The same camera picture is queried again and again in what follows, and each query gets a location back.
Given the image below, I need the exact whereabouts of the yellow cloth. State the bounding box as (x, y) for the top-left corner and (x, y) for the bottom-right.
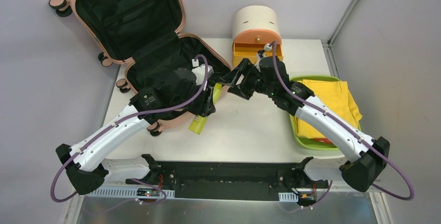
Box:
(294, 79), (362, 140)

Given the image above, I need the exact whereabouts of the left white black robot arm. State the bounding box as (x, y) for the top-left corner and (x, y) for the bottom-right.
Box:
(56, 64), (214, 195)

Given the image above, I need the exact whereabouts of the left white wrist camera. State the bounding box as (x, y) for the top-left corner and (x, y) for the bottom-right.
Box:
(191, 59), (205, 85)

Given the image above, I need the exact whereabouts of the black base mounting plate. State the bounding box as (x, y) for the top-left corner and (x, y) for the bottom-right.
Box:
(141, 161), (328, 201)

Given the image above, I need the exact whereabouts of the red white tie-dye cloth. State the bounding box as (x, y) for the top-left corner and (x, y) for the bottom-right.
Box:
(314, 138), (332, 144)

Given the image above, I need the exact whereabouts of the yellow green spray bottle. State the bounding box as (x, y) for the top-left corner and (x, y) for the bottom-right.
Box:
(188, 83), (222, 135)

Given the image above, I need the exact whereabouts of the green plastic tray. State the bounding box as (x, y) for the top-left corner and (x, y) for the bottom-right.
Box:
(290, 75), (361, 151)

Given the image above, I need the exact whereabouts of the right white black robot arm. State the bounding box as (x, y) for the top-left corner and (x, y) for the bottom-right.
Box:
(219, 57), (390, 192)

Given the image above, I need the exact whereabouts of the cream three-drawer round cabinet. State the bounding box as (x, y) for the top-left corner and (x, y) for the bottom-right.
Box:
(232, 5), (283, 67)

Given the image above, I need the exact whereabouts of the pink hard-shell suitcase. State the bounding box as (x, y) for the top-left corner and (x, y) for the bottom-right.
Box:
(48, 0), (231, 136)

